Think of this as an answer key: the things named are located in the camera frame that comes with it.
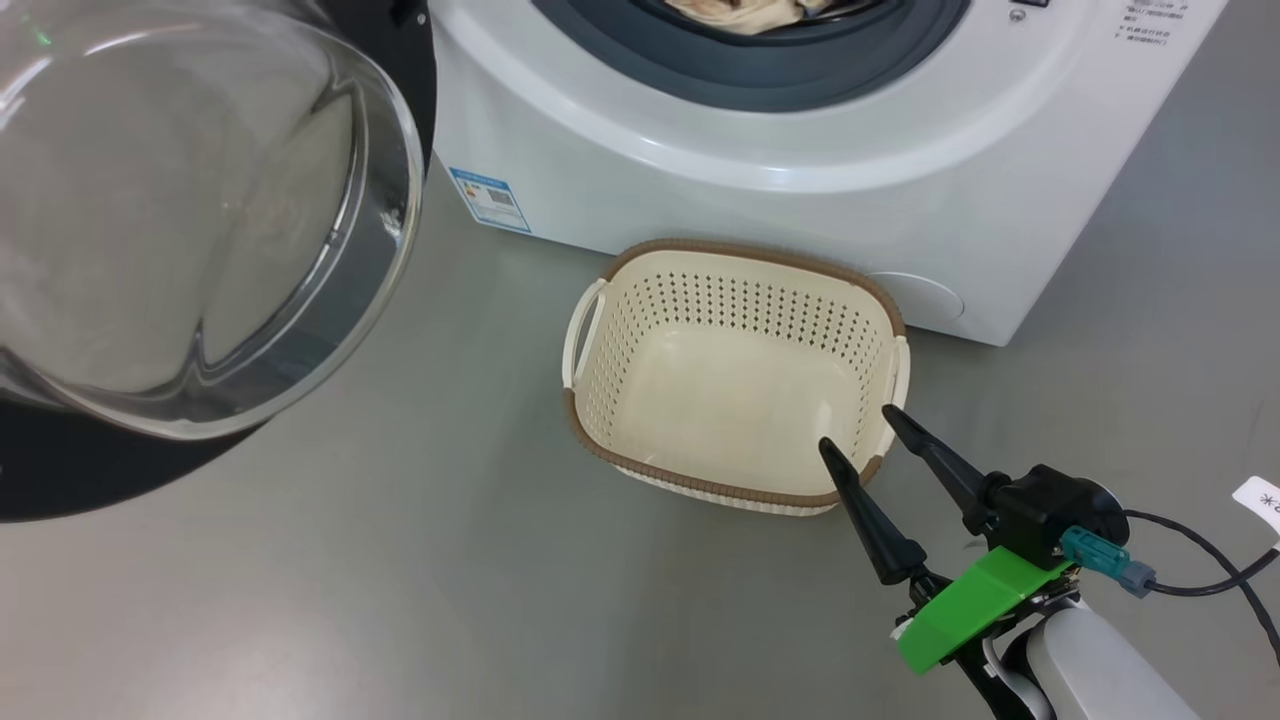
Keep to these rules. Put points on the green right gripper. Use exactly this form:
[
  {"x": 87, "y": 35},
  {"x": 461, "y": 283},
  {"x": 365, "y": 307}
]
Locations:
[{"x": 970, "y": 610}]

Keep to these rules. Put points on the cream fabric garment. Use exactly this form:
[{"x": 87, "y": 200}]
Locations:
[{"x": 735, "y": 15}]

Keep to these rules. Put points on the black round glass washer door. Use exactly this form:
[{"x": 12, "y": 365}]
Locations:
[{"x": 150, "y": 200}]

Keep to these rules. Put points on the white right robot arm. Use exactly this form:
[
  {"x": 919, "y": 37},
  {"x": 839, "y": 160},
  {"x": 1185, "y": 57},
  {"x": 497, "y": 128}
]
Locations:
[{"x": 1100, "y": 670}]

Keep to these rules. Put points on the white front-load washing machine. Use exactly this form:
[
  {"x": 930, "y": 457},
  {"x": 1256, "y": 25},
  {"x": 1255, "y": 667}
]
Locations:
[{"x": 700, "y": 190}]

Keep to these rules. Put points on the grey rubber door gasket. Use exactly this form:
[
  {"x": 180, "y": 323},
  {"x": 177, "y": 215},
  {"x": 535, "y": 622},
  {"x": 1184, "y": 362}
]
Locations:
[{"x": 780, "y": 85}]

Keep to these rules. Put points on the round white filter cover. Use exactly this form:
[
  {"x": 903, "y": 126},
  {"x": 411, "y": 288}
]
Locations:
[{"x": 930, "y": 298}]

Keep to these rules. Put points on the cream plastic laundry basket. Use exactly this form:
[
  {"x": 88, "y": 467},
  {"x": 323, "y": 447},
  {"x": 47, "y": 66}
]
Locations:
[{"x": 730, "y": 400}]

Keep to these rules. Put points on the blue energy label sticker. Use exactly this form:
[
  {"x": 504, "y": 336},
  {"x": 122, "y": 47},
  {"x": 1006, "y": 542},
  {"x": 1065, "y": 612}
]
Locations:
[{"x": 490, "y": 200}]

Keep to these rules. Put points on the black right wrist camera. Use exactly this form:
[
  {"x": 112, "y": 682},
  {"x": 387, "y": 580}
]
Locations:
[{"x": 1050, "y": 510}]

